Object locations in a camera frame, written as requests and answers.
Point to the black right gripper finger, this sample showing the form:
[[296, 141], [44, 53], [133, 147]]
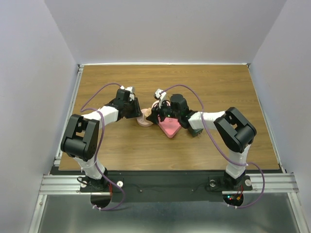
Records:
[[155, 112], [153, 118]]

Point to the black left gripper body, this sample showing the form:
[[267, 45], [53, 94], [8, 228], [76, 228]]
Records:
[[127, 107]]

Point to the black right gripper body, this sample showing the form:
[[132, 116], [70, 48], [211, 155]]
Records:
[[166, 111]]

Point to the beige cube socket adapter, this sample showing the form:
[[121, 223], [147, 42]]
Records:
[[146, 112]]

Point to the round pink power strip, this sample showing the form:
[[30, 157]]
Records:
[[142, 121]]

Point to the pink triangular power strip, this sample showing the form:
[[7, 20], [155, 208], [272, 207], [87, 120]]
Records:
[[170, 126]]

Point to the dark green plug adapter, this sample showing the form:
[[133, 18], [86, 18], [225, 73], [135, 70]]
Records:
[[195, 132]]

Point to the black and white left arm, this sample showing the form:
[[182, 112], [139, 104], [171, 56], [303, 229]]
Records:
[[80, 140]]

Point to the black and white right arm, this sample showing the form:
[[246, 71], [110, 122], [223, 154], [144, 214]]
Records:
[[235, 130]]

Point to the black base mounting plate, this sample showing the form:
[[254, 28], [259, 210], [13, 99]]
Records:
[[167, 186]]

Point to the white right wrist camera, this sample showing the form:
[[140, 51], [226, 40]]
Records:
[[161, 96]]

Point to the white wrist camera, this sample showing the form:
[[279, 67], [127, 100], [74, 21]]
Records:
[[161, 96], [131, 89]]

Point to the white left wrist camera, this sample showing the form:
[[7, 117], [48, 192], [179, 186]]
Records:
[[131, 89]]

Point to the aluminium table edge rail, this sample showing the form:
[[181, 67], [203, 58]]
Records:
[[59, 153]]

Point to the aluminium front frame rail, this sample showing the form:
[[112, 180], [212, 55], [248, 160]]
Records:
[[274, 183]]

